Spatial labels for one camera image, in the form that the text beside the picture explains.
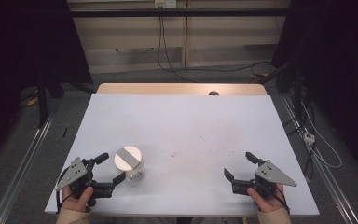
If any person's right hand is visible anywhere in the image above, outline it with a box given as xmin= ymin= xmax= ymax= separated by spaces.
xmin=247 ymin=183 xmax=288 ymax=214

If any dark curtain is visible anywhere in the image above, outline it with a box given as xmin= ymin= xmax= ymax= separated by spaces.
xmin=271 ymin=0 xmax=358 ymax=178
xmin=0 ymin=0 xmax=93 ymax=162

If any white floor cable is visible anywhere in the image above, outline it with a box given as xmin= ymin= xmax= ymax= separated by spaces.
xmin=300 ymin=102 xmax=343 ymax=169

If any wooden table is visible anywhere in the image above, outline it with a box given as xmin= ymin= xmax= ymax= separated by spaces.
xmin=96 ymin=82 xmax=268 ymax=96

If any white wall socket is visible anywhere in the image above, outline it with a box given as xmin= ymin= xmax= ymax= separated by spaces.
xmin=154 ymin=0 xmax=177 ymax=9

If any white power strip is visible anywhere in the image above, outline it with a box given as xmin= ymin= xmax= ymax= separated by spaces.
xmin=303 ymin=133 xmax=316 ymax=146

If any hand-held gripper black cable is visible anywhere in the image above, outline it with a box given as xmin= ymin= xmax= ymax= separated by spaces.
xmin=260 ymin=183 xmax=291 ymax=214
xmin=55 ymin=167 xmax=76 ymax=215

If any aluminium floor rail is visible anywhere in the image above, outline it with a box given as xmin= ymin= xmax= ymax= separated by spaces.
xmin=0 ymin=114 xmax=56 ymax=224
xmin=280 ymin=93 xmax=358 ymax=224

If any right hand-held gripper black cable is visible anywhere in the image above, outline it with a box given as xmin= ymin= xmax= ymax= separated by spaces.
xmin=260 ymin=183 xmax=291 ymax=214

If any black horizontal bar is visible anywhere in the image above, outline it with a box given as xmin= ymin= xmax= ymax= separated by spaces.
xmin=69 ymin=7 xmax=291 ymax=18

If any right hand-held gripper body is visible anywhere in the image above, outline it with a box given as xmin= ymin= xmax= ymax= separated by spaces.
xmin=231 ymin=160 xmax=297 ymax=200

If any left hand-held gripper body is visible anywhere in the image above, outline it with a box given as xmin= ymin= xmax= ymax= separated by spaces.
xmin=55 ymin=157 xmax=115 ymax=199

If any white foam board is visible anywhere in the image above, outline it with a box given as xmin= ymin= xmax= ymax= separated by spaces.
xmin=44 ymin=93 xmax=320 ymax=217

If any black metal stand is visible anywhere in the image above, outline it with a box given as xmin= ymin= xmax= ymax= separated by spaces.
xmin=256 ymin=59 xmax=306 ymax=125
xmin=36 ymin=70 xmax=95 ymax=129

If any black wall cable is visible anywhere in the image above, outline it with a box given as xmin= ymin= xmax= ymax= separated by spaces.
xmin=157 ymin=15 xmax=273 ymax=84

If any person's left hand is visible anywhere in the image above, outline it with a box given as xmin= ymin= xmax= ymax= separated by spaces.
xmin=62 ymin=186 xmax=94 ymax=213

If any left hand-held gripper black cable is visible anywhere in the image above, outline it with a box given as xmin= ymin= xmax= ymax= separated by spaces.
xmin=55 ymin=167 xmax=76 ymax=215

